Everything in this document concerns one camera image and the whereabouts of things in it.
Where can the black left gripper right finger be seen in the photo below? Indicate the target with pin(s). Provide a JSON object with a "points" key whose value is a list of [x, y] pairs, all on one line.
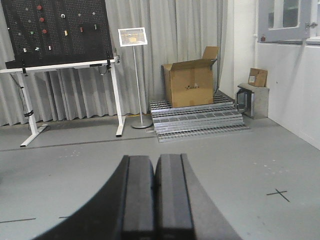
{"points": [[184, 210]]}

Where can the white standing desk frame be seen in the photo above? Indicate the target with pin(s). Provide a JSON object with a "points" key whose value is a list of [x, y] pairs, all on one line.
{"points": [[67, 91]]}

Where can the grey curtain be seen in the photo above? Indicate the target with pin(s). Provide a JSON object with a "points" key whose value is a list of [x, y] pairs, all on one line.
{"points": [[176, 31]]}

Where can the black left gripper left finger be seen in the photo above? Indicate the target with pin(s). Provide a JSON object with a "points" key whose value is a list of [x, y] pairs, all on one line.
{"points": [[123, 209]]}

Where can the sign stand with poster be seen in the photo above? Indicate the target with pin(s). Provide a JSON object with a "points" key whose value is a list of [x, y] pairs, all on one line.
{"points": [[131, 37]]}

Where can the large open cardboard box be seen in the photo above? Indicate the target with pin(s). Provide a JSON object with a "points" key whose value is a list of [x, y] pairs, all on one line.
{"points": [[191, 83]]}

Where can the black pegboard panel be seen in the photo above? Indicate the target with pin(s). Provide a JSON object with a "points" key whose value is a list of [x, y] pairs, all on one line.
{"points": [[53, 32]]}

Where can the stacked metal grates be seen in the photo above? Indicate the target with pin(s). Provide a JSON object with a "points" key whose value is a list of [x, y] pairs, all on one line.
{"points": [[194, 122]]}

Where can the stainless steel cabinet box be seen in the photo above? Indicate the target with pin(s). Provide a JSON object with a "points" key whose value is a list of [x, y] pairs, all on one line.
{"points": [[252, 101]]}

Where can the grey window frame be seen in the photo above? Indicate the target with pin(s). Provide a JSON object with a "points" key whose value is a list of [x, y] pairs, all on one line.
{"points": [[286, 20]]}

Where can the small cardboard box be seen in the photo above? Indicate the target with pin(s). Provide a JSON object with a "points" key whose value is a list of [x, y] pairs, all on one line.
{"points": [[257, 77]]}

